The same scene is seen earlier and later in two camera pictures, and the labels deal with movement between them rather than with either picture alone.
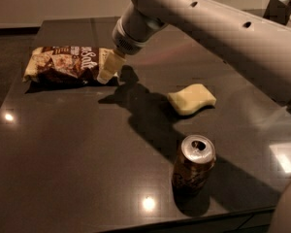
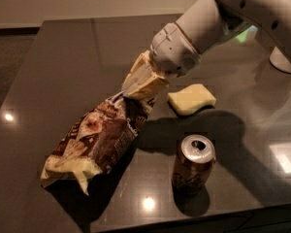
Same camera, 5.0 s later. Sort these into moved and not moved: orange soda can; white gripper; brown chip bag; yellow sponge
Moved: white gripper; brown chip bag
Not moved: orange soda can; yellow sponge
